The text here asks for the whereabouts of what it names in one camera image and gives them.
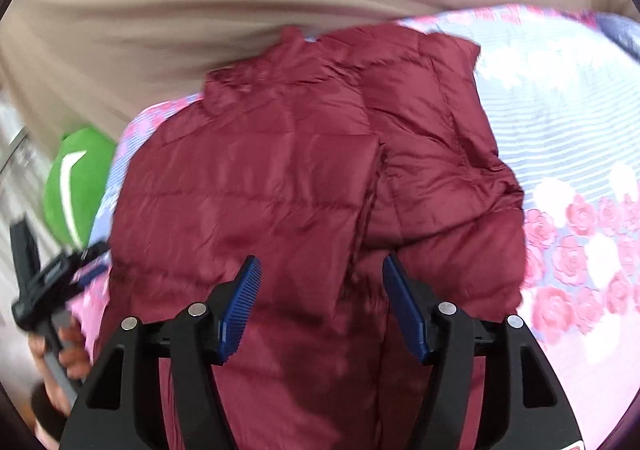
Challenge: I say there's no maroon quilted down jacket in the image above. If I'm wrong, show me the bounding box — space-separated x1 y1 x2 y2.
96 24 526 449

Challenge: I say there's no person's left hand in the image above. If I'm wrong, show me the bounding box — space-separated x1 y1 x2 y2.
27 317 92 416

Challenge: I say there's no green round plush pillow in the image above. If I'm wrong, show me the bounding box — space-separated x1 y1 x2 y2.
42 127 116 247

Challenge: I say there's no silver satin curtain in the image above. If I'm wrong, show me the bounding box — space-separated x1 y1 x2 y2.
1 94 60 387

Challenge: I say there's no pink floral bed sheet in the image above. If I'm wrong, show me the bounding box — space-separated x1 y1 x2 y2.
69 3 640 450

